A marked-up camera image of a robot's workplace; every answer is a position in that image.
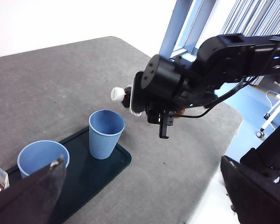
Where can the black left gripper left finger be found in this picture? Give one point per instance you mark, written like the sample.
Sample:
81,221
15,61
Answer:
30,198

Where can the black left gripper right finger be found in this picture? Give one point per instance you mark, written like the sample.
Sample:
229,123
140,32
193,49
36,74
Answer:
259,200

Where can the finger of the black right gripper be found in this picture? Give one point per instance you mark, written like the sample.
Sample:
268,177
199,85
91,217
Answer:
163,128

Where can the blue ribbed plastic cup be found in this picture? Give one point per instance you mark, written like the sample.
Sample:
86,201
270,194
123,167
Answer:
39,154
102,144

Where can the dark blue rectangular tray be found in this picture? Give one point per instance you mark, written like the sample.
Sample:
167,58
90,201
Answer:
88,172

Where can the white tripod stand with casters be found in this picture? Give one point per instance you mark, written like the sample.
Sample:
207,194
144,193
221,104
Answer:
274,114

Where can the grey vertical window blinds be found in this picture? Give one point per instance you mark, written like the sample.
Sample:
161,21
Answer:
254,16

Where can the black robot stand frame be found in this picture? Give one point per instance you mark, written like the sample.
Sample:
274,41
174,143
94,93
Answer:
268,144

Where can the pale blue window frame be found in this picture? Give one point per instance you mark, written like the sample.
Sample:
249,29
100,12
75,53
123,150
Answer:
177,25

